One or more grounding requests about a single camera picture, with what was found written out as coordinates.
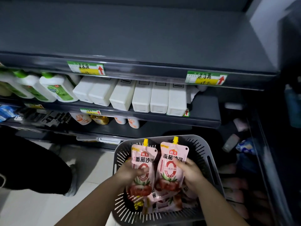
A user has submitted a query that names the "person's left hand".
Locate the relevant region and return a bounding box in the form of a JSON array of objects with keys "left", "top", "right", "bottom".
[{"left": 116, "top": 158, "right": 150, "bottom": 188}]

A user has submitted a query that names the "person's right hand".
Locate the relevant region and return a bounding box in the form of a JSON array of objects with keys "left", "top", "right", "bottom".
[{"left": 173, "top": 158, "right": 207, "bottom": 194}]

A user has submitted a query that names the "pink tomato sauce pouch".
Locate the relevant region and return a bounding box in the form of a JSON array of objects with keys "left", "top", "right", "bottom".
[
  {"left": 154, "top": 136, "right": 190, "bottom": 198},
  {"left": 181, "top": 183, "right": 199, "bottom": 205},
  {"left": 142, "top": 189, "right": 185, "bottom": 214},
  {"left": 126, "top": 138, "right": 158, "bottom": 198}
]

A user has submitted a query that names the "person's left forearm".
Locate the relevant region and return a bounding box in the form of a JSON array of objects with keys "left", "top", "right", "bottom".
[{"left": 55, "top": 173, "right": 128, "bottom": 226}]

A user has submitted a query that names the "person's right forearm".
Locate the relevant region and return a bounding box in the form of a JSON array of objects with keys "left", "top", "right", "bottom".
[{"left": 188, "top": 181, "right": 250, "bottom": 226}]

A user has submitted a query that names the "gray slotted plastic basket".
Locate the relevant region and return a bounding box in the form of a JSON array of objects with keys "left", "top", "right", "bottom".
[{"left": 111, "top": 135, "right": 225, "bottom": 226}]

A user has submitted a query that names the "dark gray shelf board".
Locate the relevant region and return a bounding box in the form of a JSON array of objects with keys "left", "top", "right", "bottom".
[
  {"left": 0, "top": 92, "right": 222, "bottom": 129},
  {"left": 0, "top": 120, "right": 194, "bottom": 150},
  {"left": 0, "top": 0, "right": 281, "bottom": 91}
]

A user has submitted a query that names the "white label holder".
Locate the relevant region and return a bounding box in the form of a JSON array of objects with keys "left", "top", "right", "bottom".
[{"left": 76, "top": 136, "right": 121, "bottom": 145}]

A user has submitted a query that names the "gray packet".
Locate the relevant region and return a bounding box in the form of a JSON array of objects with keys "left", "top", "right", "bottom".
[{"left": 222, "top": 134, "right": 240, "bottom": 153}]

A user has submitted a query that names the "pile of pink packets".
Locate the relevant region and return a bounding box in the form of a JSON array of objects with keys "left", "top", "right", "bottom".
[{"left": 218, "top": 162, "right": 273, "bottom": 224}]

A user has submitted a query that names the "yellow oil bottle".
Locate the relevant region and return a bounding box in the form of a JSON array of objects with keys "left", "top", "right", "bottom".
[{"left": 90, "top": 115, "right": 110, "bottom": 125}]

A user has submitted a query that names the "blue white packet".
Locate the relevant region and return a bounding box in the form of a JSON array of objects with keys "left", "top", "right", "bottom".
[{"left": 236, "top": 138, "right": 256, "bottom": 155}]

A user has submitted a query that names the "pink packet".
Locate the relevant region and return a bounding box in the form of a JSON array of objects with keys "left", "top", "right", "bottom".
[{"left": 233, "top": 118, "right": 249, "bottom": 132}]

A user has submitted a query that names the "row of white rectangular bottles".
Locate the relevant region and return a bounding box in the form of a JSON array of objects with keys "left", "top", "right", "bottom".
[{"left": 72, "top": 75, "right": 200, "bottom": 117}]

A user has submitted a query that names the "dark side shelf unit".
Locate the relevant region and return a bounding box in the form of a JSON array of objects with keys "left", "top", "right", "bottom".
[{"left": 217, "top": 0, "right": 301, "bottom": 226}]

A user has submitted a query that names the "row of dark packets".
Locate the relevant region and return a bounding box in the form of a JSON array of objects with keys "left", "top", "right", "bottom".
[{"left": 14, "top": 108, "right": 72, "bottom": 126}]

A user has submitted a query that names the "white bottle with green cap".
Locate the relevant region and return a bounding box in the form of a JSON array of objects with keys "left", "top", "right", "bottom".
[
  {"left": 13, "top": 70, "right": 57, "bottom": 103},
  {"left": 0, "top": 70, "right": 35, "bottom": 99},
  {"left": 39, "top": 72, "right": 79, "bottom": 103}
]

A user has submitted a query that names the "blue bottle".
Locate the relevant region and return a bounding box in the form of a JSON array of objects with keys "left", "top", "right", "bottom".
[{"left": 284, "top": 84, "right": 301, "bottom": 128}]

